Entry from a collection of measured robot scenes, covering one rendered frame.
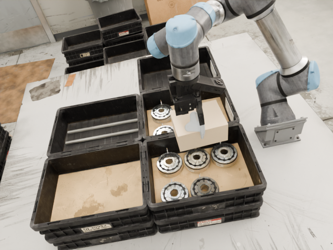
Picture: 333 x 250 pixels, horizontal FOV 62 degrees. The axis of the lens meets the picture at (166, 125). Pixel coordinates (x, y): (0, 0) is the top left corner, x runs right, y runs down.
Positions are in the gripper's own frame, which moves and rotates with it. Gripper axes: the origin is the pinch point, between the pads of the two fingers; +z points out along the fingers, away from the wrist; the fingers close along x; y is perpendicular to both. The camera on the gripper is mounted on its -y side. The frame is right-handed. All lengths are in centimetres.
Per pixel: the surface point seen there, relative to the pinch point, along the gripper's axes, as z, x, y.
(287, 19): 111, -232, -171
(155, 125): 26.7, -29.5, 13.7
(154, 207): 16.9, 16.6, 20.4
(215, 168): 26.8, 1.4, -5.1
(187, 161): 23.9, -3.0, 4.9
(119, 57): 72, -171, 32
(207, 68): 27, -63, -22
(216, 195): 16.7, 17.8, 0.0
